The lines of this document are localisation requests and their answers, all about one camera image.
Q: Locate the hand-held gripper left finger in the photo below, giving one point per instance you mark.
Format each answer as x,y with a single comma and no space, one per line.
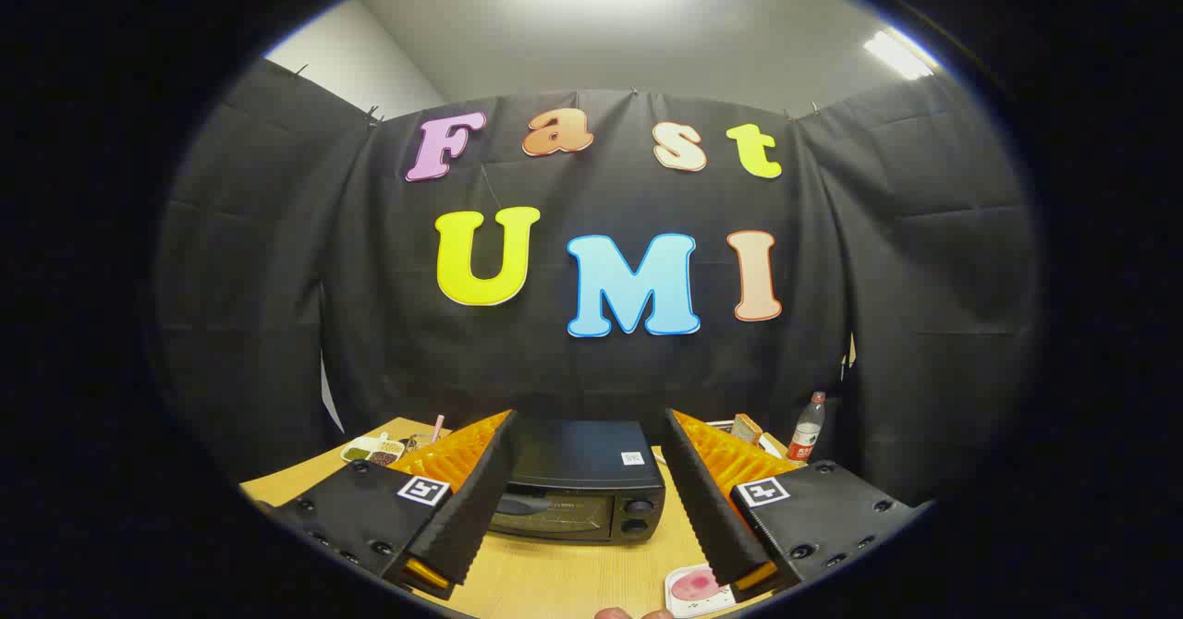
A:
476,499

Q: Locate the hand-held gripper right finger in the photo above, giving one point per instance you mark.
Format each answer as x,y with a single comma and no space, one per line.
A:
707,499

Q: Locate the pink ham slice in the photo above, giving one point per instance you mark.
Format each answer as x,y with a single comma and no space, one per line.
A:
693,587

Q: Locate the white square plate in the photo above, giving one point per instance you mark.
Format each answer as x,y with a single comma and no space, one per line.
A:
684,605

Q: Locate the black toaster oven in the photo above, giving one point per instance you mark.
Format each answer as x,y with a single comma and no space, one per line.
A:
582,457

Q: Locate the white pop-up toaster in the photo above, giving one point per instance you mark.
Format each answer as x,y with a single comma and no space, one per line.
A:
772,447

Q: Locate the pink stick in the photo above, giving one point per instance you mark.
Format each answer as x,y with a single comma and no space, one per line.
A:
437,429

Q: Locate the brown bread slice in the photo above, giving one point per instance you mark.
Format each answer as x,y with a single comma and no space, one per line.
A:
747,429

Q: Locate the clear bottle red label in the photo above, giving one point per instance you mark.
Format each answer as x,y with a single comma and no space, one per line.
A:
806,434

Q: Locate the white divided snack dish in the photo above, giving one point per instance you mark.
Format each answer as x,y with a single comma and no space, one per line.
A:
368,451

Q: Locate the ceiling light panel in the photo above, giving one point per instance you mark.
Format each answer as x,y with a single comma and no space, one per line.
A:
898,54

